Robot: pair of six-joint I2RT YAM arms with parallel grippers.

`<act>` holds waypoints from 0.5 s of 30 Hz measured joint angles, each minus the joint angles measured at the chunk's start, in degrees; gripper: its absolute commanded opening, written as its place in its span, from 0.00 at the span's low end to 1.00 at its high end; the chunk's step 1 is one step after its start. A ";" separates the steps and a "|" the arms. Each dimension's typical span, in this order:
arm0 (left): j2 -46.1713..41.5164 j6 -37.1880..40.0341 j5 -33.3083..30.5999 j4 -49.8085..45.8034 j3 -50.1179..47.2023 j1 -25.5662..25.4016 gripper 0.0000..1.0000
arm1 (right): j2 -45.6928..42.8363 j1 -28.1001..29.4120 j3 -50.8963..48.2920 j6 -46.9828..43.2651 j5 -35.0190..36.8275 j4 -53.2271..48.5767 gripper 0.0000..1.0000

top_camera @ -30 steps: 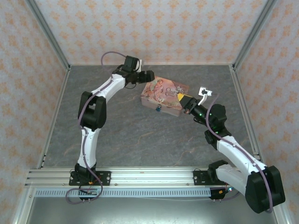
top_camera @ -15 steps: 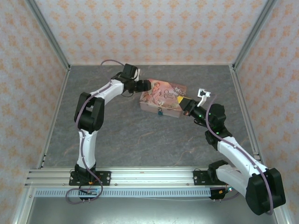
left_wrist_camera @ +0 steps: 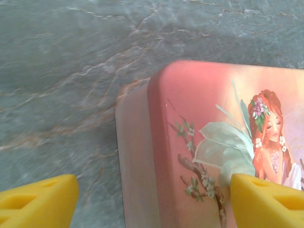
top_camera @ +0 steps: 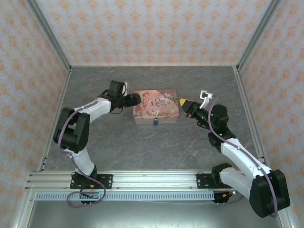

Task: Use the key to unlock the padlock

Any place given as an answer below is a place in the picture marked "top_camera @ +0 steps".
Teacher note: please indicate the pink illustrated tin box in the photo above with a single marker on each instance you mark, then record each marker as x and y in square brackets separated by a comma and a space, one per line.
[156, 104]

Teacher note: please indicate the key with blue head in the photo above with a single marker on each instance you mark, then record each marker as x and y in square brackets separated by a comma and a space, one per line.
[155, 123]

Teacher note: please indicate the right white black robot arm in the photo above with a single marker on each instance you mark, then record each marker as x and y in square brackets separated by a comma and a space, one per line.
[240, 152]

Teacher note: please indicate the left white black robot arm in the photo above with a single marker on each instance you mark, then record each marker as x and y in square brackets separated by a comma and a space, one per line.
[83, 164]

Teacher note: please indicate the small silver padlock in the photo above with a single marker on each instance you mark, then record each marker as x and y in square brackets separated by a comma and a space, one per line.
[155, 119]

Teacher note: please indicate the small electronics board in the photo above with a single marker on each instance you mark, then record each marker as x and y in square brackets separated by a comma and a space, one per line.
[93, 195]
[228, 193]

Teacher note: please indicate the aluminium table side rail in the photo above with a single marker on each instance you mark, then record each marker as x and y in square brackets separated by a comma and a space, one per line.
[251, 123]
[53, 123]

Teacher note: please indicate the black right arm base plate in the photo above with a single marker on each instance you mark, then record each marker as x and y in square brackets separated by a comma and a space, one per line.
[203, 180]

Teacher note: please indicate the aluminium mounting rail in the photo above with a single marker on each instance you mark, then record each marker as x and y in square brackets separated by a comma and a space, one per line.
[154, 180]

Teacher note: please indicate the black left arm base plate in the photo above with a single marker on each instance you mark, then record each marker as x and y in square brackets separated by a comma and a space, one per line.
[107, 180]

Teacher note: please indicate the aluminium frame post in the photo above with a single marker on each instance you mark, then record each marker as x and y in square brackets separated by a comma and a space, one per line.
[259, 35]
[50, 35]

